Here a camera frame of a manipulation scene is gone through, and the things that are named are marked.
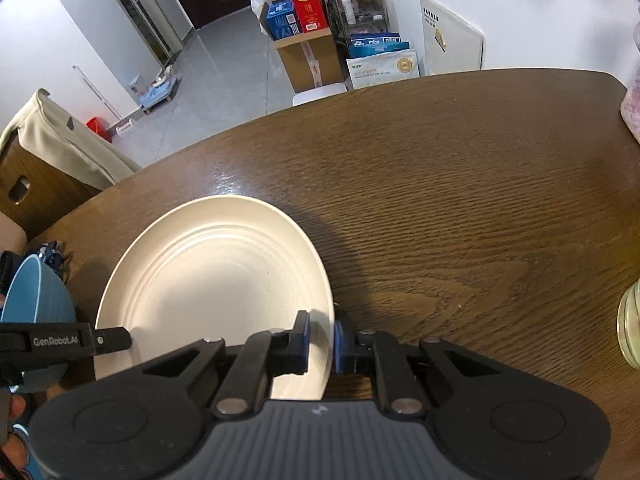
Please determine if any white bag with gold emblem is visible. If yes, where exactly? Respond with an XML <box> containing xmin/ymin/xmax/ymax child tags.
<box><xmin>346</xmin><ymin>47</ymin><xmax>421</xmax><ymax>91</ymax></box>

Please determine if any blue and white package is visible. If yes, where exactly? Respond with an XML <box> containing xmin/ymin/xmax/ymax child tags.
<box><xmin>347</xmin><ymin>32</ymin><xmax>411</xmax><ymax>58</ymax></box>

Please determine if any blue printed lanyard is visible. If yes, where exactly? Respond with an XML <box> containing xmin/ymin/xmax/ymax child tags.
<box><xmin>30</xmin><ymin>241</ymin><xmax>66</xmax><ymax>281</ymax></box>

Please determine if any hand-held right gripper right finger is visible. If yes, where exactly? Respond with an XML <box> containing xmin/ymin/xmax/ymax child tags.
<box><xmin>333</xmin><ymin>317</ymin><xmax>506</xmax><ymax>419</ymax></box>

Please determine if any wire shelf rack with bottles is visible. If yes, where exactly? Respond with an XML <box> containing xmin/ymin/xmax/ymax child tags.
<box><xmin>315</xmin><ymin>0</ymin><xmax>391</xmax><ymax>58</ymax></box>

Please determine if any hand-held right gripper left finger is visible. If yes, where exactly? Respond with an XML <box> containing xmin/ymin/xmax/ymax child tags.
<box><xmin>119</xmin><ymin>310</ymin><xmax>312</xmax><ymax>421</ymax></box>

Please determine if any blue carton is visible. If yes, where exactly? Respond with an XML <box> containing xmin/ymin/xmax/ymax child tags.
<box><xmin>265</xmin><ymin>0</ymin><xmax>303</xmax><ymax>41</ymax></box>

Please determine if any cream ribbed plate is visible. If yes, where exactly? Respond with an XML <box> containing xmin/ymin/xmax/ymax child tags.
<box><xmin>94</xmin><ymin>195</ymin><xmax>335</xmax><ymax>402</ymax></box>

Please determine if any wooden chair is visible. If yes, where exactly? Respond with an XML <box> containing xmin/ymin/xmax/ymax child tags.
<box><xmin>0</xmin><ymin>132</ymin><xmax>101</xmax><ymax>241</ymax></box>

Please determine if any red gift box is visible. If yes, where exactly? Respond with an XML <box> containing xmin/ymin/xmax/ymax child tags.
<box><xmin>287</xmin><ymin>0</ymin><xmax>328</xmax><ymax>35</ymax></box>

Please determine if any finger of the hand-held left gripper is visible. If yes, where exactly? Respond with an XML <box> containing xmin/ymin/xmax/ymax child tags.
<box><xmin>92</xmin><ymin>327</ymin><xmax>133</xmax><ymax>357</ymax></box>

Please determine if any blue ribbed bowl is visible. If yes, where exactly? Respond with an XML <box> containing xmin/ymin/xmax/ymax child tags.
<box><xmin>0</xmin><ymin>254</ymin><xmax>78</xmax><ymax>393</ymax></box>

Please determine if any person's left hand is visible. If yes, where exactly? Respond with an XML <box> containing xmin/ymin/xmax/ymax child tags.
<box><xmin>0</xmin><ymin>394</ymin><xmax>30</xmax><ymax>480</ymax></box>

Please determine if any glass jar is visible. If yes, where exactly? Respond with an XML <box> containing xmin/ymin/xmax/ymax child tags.
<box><xmin>617</xmin><ymin>280</ymin><xmax>640</xmax><ymax>366</ymax></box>

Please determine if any brown cardboard box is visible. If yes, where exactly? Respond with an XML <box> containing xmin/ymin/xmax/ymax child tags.
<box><xmin>272</xmin><ymin>27</ymin><xmax>346</xmax><ymax>93</ymax></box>

